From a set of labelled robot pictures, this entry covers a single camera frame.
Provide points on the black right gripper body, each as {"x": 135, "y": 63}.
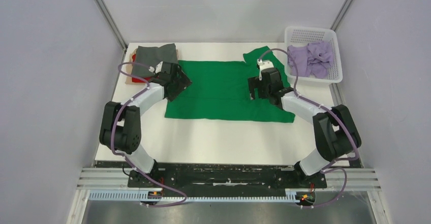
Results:
{"x": 265, "y": 90}

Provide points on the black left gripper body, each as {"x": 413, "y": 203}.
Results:
{"x": 173, "y": 80}

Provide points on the green t shirt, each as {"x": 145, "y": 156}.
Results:
{"x": 220, "y": 90}

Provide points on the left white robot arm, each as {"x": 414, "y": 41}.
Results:
{"x": 121, "y": 122}

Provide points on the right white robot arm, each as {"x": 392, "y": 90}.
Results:
{"x": 336, "y": 135}

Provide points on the folded grey t shirt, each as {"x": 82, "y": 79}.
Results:
{"x": 151, "y": 57}

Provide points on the folded red t shirt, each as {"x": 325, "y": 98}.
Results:
{"x": 136, "y": 80}

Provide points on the crumpled purple t shirt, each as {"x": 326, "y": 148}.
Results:
{"x": 314, "y": 59}

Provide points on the white plastic basket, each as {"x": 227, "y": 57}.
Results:
{"x": 301, "y": 36}

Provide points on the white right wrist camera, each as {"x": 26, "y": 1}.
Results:
{"x": 264, "y": 64}

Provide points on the left aluminium frame post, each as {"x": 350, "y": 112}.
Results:
{"x": 111, "y": 23}

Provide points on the aluminium frame post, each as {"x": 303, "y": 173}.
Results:
{"x": 111, "y": 23}
{"x": 341, "y": 14}

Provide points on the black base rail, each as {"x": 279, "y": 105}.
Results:
{"x": 220, "y": 180}

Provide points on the right aluminium frame post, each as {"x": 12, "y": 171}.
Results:
{"x": 341, "y": 14}

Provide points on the white slotted cable duct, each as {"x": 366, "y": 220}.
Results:
{"x": 145, "y": 196}

